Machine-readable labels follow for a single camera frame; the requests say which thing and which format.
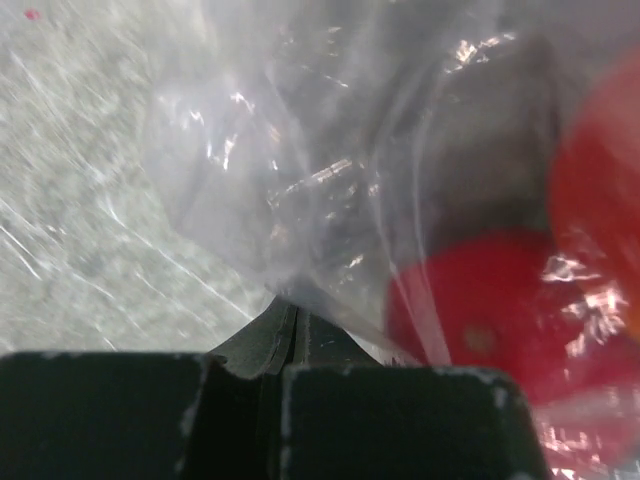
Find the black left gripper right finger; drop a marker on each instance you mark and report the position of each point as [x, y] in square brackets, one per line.
[319, 342]

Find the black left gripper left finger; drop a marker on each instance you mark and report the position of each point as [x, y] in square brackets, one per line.
[263, 345]

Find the red fake apple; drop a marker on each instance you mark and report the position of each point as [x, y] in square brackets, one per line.
[495, 301]

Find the clear zip top bag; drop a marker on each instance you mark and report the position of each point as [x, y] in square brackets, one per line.
[320, 148]

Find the orange fake persimmon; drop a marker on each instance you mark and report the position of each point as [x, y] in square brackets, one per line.
[594, 192]

